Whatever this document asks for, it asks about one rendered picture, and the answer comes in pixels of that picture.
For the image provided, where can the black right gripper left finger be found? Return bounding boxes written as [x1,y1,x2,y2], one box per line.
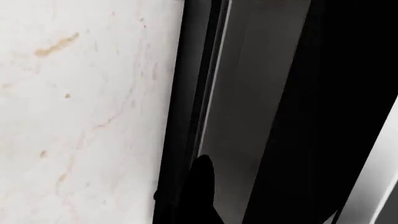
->
[182,154,231,224]

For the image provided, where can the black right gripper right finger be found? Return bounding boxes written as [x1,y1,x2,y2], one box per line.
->
[279,184,340,224]

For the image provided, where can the glass toaster oven door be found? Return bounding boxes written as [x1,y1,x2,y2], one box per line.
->
[195,0,312,224]

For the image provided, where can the black toaster oven body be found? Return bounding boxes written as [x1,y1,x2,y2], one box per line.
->
[152,0,233,224]

